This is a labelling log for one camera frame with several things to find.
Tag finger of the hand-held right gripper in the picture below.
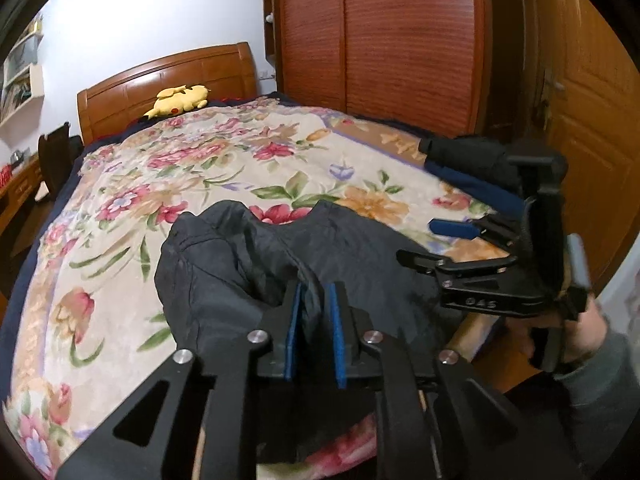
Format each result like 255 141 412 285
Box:
429 212 526 248
396 250 518 281

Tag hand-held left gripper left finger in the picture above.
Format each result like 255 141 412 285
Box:
55 280 306 480

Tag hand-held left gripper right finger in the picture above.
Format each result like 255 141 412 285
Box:
325 281 583 480

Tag dark grey jacket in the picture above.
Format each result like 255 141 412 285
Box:
154 200 481 466

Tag person's right forearm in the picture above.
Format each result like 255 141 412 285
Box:
555 327 640 461

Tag person's right hand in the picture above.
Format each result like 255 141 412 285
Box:
562 294 610 365

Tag black and blue garment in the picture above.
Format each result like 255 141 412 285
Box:
419 134 526 216

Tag wooden door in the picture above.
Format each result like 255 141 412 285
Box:
520 0 640 241

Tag floral blanket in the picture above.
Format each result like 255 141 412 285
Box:
0 97 506 480

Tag reddish wooden wardrobe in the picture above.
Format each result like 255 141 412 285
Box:
262 0 531 136

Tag yellow plush toy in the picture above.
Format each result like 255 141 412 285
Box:
145 84 211 121

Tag wooden headboard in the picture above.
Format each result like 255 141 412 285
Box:
76 41 258 146

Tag dark chair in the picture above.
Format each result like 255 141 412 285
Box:
37 122 83 198

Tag wooden desk cabinet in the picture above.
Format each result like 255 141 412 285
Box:
0 152 43 241

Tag metal door handle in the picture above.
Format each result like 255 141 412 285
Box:
542 67 568 111

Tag white wall shelf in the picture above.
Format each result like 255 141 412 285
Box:
0 12 46 128

